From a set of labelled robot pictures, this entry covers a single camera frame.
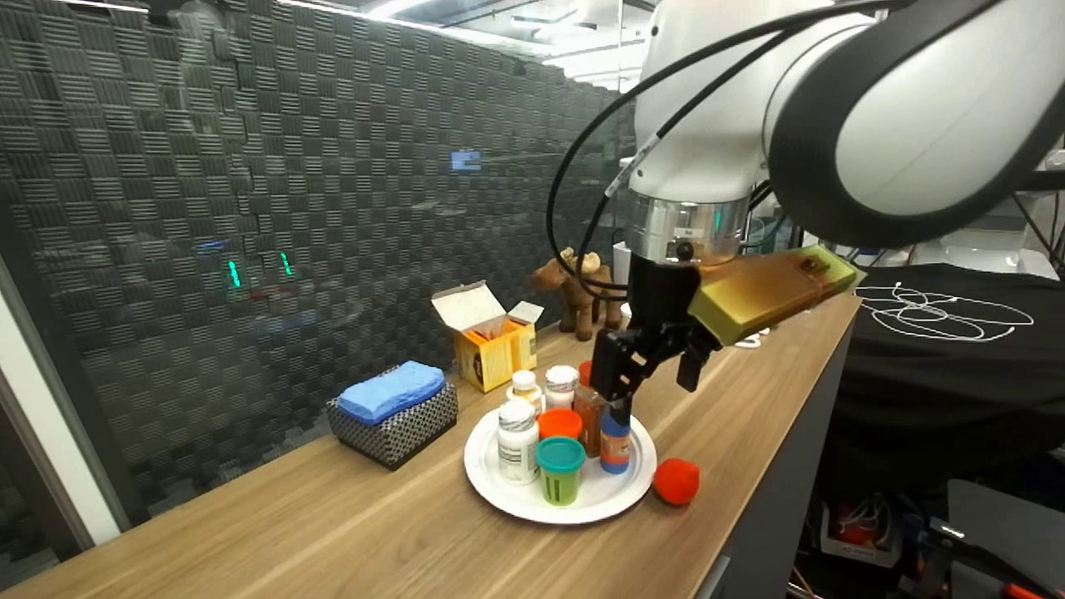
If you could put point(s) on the orange lid spice jar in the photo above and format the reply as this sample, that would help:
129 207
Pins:
587 429

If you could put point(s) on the small blue top bottle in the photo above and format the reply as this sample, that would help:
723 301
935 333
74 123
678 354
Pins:
618 451

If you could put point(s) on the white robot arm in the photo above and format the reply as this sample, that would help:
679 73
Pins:
710 123

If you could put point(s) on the brown moose plush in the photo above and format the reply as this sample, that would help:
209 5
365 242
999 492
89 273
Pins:
576 293

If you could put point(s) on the yellow cardboard box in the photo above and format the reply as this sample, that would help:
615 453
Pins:
486 354

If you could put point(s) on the white paper plate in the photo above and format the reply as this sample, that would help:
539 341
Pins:
605 493

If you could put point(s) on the gold wrist camera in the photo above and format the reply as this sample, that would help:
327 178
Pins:
768 293

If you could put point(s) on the orange lid yellow dough can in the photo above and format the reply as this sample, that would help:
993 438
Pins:
559 424

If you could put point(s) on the blue sponge cloth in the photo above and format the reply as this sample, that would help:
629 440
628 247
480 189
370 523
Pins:
386 390

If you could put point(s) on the teal lid dough can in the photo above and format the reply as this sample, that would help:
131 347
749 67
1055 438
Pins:
559 469

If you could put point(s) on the black draped table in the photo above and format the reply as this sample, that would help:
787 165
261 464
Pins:
943 389

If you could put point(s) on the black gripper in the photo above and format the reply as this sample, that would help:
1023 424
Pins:
664 301

